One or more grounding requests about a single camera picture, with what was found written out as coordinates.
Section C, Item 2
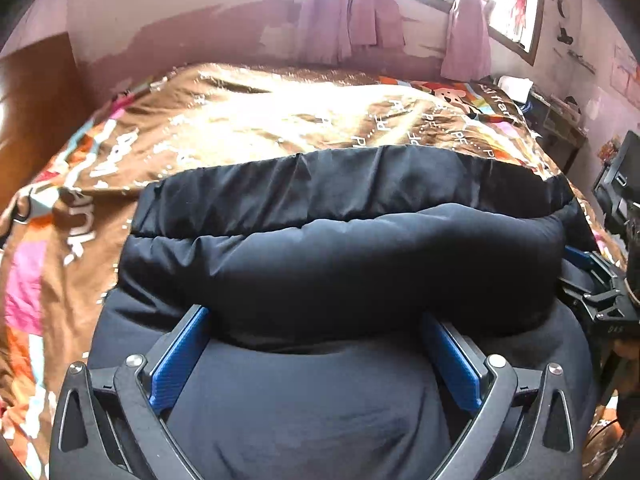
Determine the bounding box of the pink curtain right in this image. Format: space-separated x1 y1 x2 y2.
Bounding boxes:
440 0 495 82

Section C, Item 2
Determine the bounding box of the brown wooden headboard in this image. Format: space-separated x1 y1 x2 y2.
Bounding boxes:
0 32 92 207

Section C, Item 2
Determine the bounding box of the small wooden side table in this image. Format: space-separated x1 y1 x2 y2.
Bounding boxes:
523 87 587 174

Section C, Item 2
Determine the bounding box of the white pillow by window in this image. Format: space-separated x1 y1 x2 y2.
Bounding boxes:
498 75 534 104

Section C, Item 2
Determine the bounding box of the dark navy padded jacket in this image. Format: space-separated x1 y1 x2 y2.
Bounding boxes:
88 145 596 479

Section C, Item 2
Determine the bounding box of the pink curtain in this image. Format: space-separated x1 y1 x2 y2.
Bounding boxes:
440 0 495 82
295 0 405 65

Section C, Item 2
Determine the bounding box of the pink curtain left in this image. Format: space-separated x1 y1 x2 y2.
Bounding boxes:
295 0 405 65

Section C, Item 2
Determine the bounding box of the colourful cartoon bed cover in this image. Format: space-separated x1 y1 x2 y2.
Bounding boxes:
0 62 626 480

